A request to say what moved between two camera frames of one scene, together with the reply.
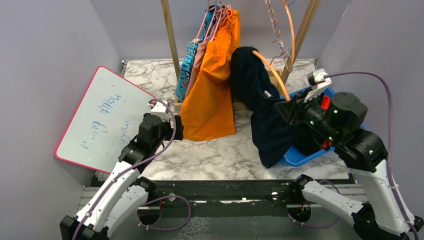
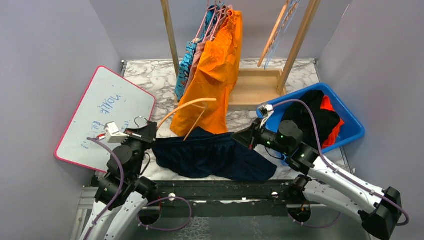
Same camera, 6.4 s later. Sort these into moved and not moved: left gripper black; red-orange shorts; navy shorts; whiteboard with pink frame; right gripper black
Moved: navy shorts; right gripper black; left gripper black
Not moved: red-orange shorts; whiteboard with pink frame
